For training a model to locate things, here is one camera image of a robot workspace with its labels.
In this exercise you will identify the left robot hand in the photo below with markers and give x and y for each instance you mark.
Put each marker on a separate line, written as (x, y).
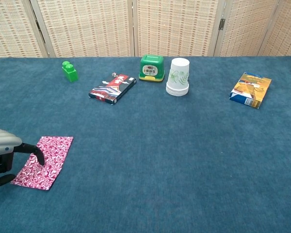
(2, 140)

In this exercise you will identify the pink patterned coaster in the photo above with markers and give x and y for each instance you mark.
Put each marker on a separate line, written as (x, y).
(36, 177)
(58, 145)

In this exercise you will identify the green toy building brick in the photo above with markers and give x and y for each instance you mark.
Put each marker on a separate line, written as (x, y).
(71, 74)

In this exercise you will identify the woven bamboo screen panel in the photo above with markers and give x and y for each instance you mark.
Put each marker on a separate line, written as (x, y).
(9, 26)
(245, 29)
(288, 31)
(177, 26)
(85, 26)

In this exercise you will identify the metal screen hinge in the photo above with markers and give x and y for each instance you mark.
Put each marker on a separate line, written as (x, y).
(37, 25)
(221, 24)

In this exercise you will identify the black and red cardboard box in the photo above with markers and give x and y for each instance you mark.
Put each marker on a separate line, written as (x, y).
(111, 88)

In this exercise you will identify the blue table cloth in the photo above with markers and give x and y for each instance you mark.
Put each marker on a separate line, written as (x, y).
(160, 145)

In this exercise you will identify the green plastic container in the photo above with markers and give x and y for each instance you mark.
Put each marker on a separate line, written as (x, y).
(151, 65)

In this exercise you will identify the white paper cup stack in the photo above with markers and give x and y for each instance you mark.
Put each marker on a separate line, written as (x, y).
(178, 75)

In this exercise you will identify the yellow and blue snack box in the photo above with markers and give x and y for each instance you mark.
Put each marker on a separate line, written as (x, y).
(251, 89)

